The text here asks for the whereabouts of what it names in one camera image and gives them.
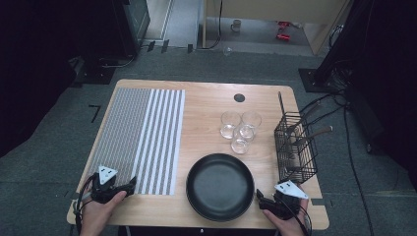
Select black wire cutlery basket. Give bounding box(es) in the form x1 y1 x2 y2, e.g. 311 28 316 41
273 90 319 186

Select black stand base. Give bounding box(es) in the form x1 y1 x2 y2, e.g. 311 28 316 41
298 67 350 95

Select hand-held gripper cable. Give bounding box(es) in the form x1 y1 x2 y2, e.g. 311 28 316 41
283 199 313 236
73 175 99 236

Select person's left hand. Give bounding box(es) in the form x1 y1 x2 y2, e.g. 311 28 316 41
79 190 128 236

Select person's right hand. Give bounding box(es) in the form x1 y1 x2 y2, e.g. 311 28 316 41
262 196 311 236

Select left hand-held gripper cable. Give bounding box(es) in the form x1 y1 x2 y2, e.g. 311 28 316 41
73 175 99 236

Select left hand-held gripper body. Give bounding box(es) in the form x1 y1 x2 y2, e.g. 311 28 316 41
89 165 132 205

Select black desk cable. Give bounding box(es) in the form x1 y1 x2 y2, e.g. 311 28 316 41
196 0 224 51

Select right hand-held gripper cable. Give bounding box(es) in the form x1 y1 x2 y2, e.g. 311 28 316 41
283 199 313 236

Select black plate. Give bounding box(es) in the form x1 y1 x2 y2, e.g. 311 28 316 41
185 152 256 223

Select grey striped placemat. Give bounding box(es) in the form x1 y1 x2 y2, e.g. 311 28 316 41
86 87 186 197

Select metal table knife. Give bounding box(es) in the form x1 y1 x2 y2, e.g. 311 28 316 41
293 125 334 147

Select black floor cables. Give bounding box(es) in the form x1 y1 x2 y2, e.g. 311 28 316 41
298 92 377 236

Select clear drinking glass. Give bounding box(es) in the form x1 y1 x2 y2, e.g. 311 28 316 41
230 129 256 155
240 110 263 143
220 110 243 141

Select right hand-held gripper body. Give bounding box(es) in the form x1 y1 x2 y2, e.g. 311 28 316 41
262 179 310 221

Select black cabinet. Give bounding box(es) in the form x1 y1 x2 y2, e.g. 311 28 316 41
109 0 151 57

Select metal cutlery piece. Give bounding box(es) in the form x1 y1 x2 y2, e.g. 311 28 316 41
287 100 323 136

